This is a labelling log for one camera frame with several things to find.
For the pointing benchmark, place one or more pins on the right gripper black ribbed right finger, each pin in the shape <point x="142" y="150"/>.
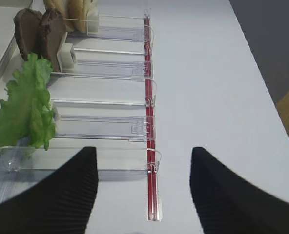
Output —
<point x="228" y="204"/>

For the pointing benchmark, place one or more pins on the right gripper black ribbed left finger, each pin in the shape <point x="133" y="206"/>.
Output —
<point x="60" y="204"/>

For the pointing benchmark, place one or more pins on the green lettuce leaf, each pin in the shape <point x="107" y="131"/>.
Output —
<point x="27" y="112"/>

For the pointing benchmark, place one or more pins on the brown meat patty front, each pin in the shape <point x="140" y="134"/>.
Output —
<point x="51" y="31"/>

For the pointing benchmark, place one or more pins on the brown meat patty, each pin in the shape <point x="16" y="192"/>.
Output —
<point x="51" y="31"/>
<point x="27" y="23"/>

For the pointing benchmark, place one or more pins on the brown meat patty rear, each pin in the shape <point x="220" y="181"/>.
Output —
<point x="27" y="23"/>

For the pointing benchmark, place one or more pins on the clear acrylic right rack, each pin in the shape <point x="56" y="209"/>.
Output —
<point x="100" y="102"/>

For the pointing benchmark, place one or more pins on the top bun half front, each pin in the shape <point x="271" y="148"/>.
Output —
<point x="77" y="13"/>

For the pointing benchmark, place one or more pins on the bun half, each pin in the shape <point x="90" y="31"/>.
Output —
<point x="77" y="13"/>
<point x="60" y="5"/>

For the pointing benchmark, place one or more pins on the top bun half rear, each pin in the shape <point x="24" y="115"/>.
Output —
<point x="60" y="5"/>

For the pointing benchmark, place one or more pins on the red rack rail strip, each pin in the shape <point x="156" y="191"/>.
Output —
<point x="154" y="208"/>

